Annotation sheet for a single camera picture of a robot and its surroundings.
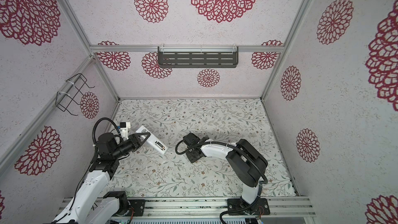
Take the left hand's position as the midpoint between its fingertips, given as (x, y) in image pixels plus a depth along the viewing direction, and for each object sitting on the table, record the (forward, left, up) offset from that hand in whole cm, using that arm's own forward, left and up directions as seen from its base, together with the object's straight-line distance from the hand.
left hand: (150, 137), depth 77 cm
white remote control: (-2, -2, 0) cm, 3 cm away
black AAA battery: (-3, -5, -3) cm, 7 cm away
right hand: (-1, -20, -19) cm, 28 cm away
